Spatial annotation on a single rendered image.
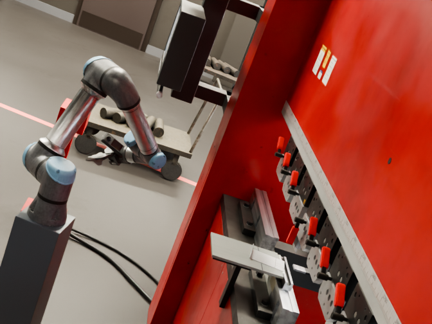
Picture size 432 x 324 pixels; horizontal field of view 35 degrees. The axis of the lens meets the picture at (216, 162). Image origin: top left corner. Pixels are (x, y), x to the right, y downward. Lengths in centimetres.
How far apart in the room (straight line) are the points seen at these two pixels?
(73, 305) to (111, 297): 25
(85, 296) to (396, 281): 247
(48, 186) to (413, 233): 149
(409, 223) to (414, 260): 11
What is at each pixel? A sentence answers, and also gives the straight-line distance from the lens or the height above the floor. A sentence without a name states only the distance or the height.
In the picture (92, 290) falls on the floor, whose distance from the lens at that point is 388.
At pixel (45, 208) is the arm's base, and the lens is 267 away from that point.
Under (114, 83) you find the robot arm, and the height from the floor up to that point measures 134.
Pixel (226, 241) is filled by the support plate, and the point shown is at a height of 100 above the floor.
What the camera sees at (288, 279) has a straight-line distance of 245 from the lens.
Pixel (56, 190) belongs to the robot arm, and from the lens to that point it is 264.
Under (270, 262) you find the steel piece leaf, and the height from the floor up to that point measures 100.
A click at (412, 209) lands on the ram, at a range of 161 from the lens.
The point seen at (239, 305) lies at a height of 87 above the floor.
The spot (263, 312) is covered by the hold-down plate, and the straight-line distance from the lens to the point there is 238.
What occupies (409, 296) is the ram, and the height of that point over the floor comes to 146.
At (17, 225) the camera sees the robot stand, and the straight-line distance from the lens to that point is 271.
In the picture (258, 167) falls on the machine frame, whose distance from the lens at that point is 326.
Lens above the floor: 200
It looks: 18 degrees down
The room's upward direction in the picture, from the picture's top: 21 degrees clockwise
